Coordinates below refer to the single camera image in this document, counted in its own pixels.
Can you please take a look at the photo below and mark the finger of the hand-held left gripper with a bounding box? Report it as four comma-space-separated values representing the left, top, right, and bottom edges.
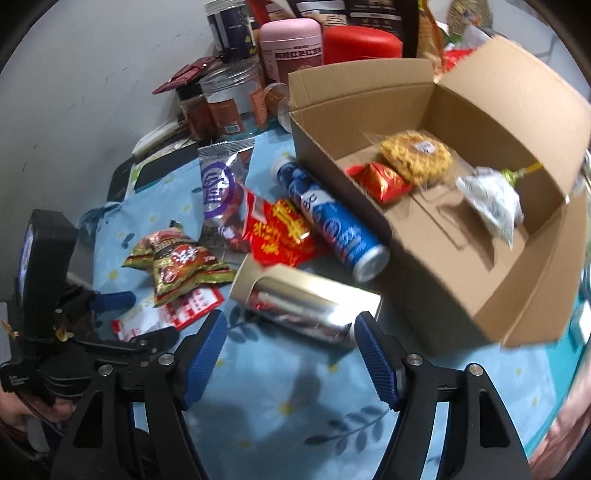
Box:
73, 326, 180, 359
90, 290, 137, 312

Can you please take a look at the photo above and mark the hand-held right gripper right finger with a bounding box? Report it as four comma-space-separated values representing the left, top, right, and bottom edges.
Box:
353, 311, 532, 480

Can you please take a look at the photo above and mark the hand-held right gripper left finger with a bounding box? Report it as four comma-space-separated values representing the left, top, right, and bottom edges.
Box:
50, 310, 229, 480

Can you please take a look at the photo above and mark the red and white packet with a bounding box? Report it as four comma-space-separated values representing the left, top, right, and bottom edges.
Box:
112, 286, 225, 343

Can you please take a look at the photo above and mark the silver foil box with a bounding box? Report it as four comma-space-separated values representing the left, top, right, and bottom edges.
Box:
229, 255, 383, 351

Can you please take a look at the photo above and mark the brown cardboard box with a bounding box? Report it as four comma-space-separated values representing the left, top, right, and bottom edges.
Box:
287, 34, 591, 350

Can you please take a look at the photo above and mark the red and yellow snack packet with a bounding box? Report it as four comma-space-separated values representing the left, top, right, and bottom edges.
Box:
240, 189, 320, 269

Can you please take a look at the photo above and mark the blue drink bottle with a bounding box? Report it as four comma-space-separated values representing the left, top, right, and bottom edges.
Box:
270, 156, 391, 283

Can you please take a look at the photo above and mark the purple and silver snack packet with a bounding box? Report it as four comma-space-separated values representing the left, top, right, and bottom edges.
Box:
197, 137, 256, 253

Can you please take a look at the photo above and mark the small red and gold packet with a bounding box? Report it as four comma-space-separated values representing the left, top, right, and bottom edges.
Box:
345, 161, 412, 206

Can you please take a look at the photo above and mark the white snack packet gold tie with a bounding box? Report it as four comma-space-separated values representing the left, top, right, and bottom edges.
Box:
455, 161, 544, 250

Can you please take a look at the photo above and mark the clear bag of yellow noodles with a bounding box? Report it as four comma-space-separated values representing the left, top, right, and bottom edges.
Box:
379, 130, 454, 186

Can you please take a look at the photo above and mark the person's left hand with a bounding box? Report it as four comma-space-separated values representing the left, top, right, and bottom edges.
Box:
0, 394, 70, 457

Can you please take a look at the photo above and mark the blue floral tablecloth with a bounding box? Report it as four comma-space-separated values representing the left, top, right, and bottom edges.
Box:
78, 124, 573, 480

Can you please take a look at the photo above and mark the black wallet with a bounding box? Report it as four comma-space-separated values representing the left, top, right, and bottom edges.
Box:
106, 161, 139, 202

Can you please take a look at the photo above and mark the green and white sachet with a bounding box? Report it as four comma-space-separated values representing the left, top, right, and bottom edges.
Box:
124, 161, 145, 191

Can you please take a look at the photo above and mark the white flat case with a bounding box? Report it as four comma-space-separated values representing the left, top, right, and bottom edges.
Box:
132, 122, 186, 156

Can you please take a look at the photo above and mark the spice jar with black lid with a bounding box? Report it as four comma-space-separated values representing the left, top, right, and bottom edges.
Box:
176, 83, 218, 140

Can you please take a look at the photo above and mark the dark red packet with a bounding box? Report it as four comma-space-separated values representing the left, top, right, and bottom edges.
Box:
152, 56, 223, 96

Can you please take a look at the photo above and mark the clear jar with orange label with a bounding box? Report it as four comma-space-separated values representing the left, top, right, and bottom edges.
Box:
199, 59, 270, 137

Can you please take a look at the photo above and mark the lying orange clear cup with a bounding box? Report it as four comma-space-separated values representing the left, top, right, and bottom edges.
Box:
263, 83, 293, 133

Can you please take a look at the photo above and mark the purple label jar white lid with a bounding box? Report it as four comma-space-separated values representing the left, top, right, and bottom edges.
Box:
204, 0, 257, 59

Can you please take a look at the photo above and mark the pink canister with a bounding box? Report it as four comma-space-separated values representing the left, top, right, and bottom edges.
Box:
258, 19, 324, 85

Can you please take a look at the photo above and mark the red foil packet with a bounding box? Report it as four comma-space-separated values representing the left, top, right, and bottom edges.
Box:
442, 46, 482, 71

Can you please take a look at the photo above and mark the red canister lid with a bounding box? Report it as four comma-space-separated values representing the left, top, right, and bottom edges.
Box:
322, 25, 404, 66

